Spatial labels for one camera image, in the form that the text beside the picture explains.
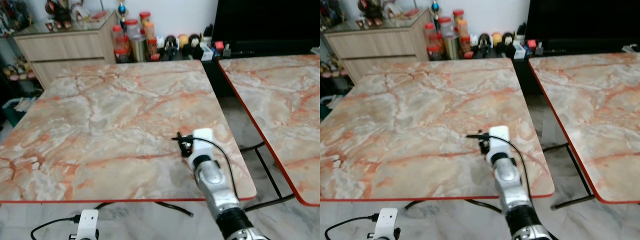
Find black curved table legs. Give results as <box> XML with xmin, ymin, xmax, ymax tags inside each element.
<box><xmin>404</xmin><ymin>199</ymin><xmax>502</xmax><ymax>215</ymax></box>
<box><xmin>94</xmin><ymin>200</ymin><xmax>194</xmax><ymax>219</ymax></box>

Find steel canister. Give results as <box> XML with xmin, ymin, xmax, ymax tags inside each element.
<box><xmin>131</xmin><ymin>36</ymin><xmax>147</xmax><ymax>62</ymax></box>
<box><xmin>445</xmin><ymin>35</ymin><xmax>460</xmax><ymax>60</ymax></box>

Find black and white toy figure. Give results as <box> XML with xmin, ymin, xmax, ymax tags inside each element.
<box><xmin>164</xmin><ymin>35</ymin><xmax>180</xmax><ymax>56</ymax></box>
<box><xmin>477</xmin><ymin>32</ymin><xmax>493</xmax><ymax>54</ymax></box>

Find red-lid jar pink contents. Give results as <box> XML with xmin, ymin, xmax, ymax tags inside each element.
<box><xmin>425</xmin><ymin>22</ymin><xmax>439</xmax><ymax>48</ymax></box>
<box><xmin>112</xmin><ymin>25</ymin><xmax>126</xmax><ymax>51</ymax></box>

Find large clear red-lid jar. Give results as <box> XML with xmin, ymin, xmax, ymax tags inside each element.
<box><xmin>438</xmin><ymin>16</ymin><xmax>455</xmax><ymax>40</ymax></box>
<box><xmin>124</xmin><ymin>19</ymin><xmax>142</xmax><ymax>42</ymax></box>

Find light wooden cabinet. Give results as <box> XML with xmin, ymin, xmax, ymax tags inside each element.
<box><xmin>322</xmin><ymin>9</ymin><xmax>432</xmax><ymax>84</ymax></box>
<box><xmin>12</xmin><ymin>11</ymin><xmax>119</xmax><ymax>89</ymax></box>

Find teal basket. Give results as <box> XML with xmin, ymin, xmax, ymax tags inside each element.
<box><xmin>320</xmin><ymin>95</ymin><xmax>334</xmax><ymax>121</ymax></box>
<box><xmin>2</xmin><ymin>97</ymin><xmax>36</xmax><ymax>126</ymax></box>

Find black television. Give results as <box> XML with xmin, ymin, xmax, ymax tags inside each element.
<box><xmin>523</xmin><ymin>0</ymin><xmax>640</xmax><ymax>52</ymax></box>
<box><xmin>211</xmin><ymin>0</ymin><xmax>321</xmax><ymax>56</ymax></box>

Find dark figurine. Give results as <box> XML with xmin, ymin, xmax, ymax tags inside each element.
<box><xmin>45</xmin><ymin>0</ymin><xmax>74</xmax><ymax>29</ymax></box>
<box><xmin>356</xmin><ymin>0</ymin><xmax>384</xmax><ymax>26</ymax></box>

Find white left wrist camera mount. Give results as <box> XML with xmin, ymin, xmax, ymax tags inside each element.
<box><xmin>77</xmin><ymin>209</ymin><xmax>100</xmax><ymax>240</ymax></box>
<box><xmin>373</xmin><ymin>208</ymin><xmax>399</xmax><ymax>240</ymax></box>

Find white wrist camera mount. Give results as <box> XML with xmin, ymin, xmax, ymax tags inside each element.
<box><xmin>373</xmin><ymin>208</ymin><xmax>399</xmax><ymax>240</ymax></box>
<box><xmin>77</xmin><ymin>209</ymin><xmax>100</xmax><ymax>240</ymax></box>
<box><xmin>487</xmin><ymin>125</ymin><xmax>511</xmax><ymax>157</ymax></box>
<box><xmin>190</xmin><ymin>128</ymin><xmax>215</xmax><ymax>160</ymax></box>

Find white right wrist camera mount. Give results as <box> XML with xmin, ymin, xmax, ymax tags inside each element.
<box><xmin>487</xmin><ymin>125</ymin><xmax>511</xmax><ymax>157</ymax></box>
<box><xmin>190</xmin><ymin>128</ymin><xmax>215</xmax><ymax>160</ymax></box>

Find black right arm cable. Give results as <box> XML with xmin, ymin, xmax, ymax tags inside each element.
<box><xmin>507</xmin><ymin>134</ymin><xmax>534</xmax><ymax>201</ymax></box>
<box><xmin>191</xmin><ymin>135</ymin><xmax>240</xmax><ymax>201</ymax></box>

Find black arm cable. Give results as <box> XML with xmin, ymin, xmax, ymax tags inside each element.
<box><xmin>507</xmin><ymin>134</ymin><xmax>534</xmax><ymax>201</ymax></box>
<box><xmin>191</xmin><ymin>135</ymin><xmax>240</xmax><ymax>201</ymax></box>
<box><xmin>30</xmin><ymin>214</ymin><xmax>82</xmax><ymax>240</ymax></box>
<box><xmin>324</xmin><ymin>213</ymin><xmax>380</xmax><ymax>240</ymax></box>

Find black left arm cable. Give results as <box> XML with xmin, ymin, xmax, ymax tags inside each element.
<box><xmin>324</xmin><ymin>213</ymin><xmax>380</xmax><ymax>240</ymax></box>
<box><xmin>30</xmin><ymin>214</ymin><xmax>82</xmax><ymax>240</ymax></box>

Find black straight table frame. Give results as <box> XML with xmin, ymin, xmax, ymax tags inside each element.
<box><xmin>239</xmin><ymin>142</ymin><xmax>297</xmax><ymax>212</ymax></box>
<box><xmin>542</xmin><ymin>142</ymin><xmax>597</xmax><ymax>210</ymax></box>

